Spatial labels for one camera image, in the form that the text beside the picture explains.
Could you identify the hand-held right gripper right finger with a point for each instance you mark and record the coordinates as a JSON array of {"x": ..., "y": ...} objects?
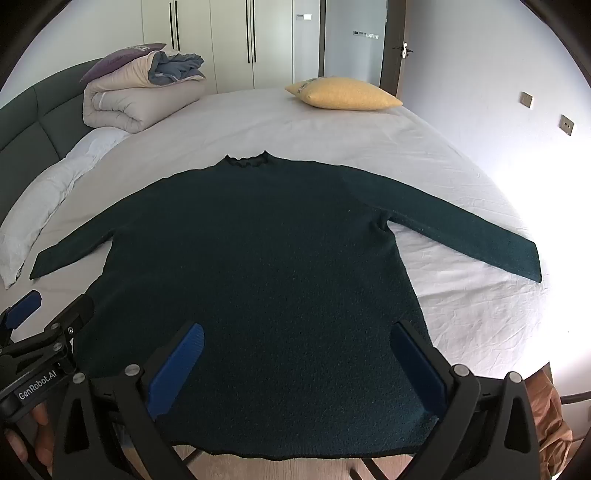
[{"x": 413, "y": 360}]

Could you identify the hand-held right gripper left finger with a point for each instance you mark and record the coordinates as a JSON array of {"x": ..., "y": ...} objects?
[{"x": 182, "y": 357}]

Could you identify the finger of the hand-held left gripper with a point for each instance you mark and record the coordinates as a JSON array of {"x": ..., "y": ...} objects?
[
  {"x": 24, "y": 308},
  {"x": 76, "y": 311}
]

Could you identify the dark green knit sweater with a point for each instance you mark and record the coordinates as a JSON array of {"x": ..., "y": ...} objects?
[{"x": 258, "y": 277}]

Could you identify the person's left hand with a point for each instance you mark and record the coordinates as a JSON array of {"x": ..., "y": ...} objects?
[{"x": 39, "y": 436}]

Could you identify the white pillow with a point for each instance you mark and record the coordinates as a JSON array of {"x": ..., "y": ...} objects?
[{"x": 51, "y": 194}]

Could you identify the brown crumpled cloth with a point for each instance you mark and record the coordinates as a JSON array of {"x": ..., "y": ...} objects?
[{"x": 551, "y": 415}]

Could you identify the dark green padded headboard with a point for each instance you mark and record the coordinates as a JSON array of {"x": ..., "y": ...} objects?
[{"x": 32, "y": 120}]

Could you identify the folded beige duvet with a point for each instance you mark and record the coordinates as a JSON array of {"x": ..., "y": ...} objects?
[{"x": 129, "y": 94}]

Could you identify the white bed sheet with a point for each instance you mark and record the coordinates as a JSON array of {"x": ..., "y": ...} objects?
[{"x": 323, "y": 131}]

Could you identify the purple pillow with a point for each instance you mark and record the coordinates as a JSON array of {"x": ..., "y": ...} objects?
[{"x": 117, "y": 60}]

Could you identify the yellow pillow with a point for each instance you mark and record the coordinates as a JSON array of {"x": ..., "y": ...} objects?
[{"x": 344, "y": 93}]

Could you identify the white wardrobe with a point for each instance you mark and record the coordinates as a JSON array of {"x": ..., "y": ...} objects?
[{"x": 221, "y": 41}]

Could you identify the door with brown frame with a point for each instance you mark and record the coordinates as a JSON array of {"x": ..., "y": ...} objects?
[{"x": 364, "y": 50}]

